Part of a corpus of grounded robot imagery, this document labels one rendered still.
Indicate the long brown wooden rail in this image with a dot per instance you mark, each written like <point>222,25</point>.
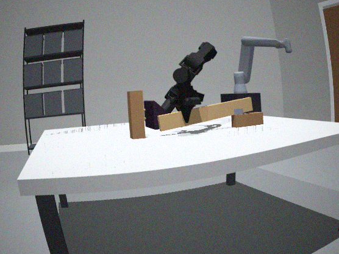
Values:
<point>202,114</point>

